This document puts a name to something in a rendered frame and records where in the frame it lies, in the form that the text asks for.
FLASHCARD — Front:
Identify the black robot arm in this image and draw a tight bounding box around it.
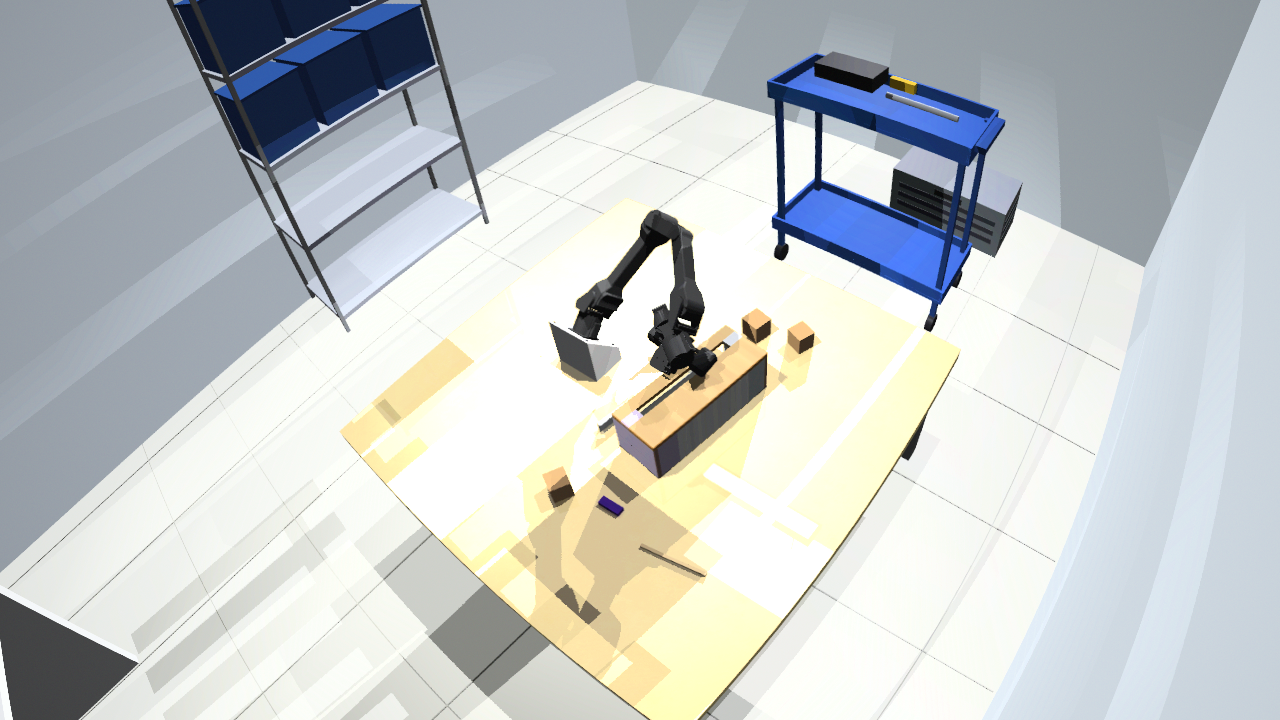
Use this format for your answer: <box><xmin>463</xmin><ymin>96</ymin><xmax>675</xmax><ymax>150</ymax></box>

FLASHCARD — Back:
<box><xmin>568</xmin><ymin>209</ymin><xmax>705</xmax><ymax>375</ymax></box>

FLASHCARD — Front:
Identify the long cream bar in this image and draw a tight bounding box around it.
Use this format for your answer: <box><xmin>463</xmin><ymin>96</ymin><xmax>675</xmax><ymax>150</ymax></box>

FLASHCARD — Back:
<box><xmin>640</xmin><ymin>544</ymin><xmax>707</xmax><ymax>577</ymax></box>

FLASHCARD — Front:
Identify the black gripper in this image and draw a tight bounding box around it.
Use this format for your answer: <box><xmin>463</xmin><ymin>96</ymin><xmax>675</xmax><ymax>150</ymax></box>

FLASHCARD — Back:
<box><xmin>646</xmin><ymin>325</ymin><xmax>717</xmax><ymax>377</ymax></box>

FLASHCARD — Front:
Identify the small purple block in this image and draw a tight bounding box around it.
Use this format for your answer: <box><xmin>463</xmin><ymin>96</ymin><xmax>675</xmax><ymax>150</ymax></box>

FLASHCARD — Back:
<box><xmin>598</xmin><ymin>495</ymin><xmax>625</xmax><ymax>516</ymax></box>

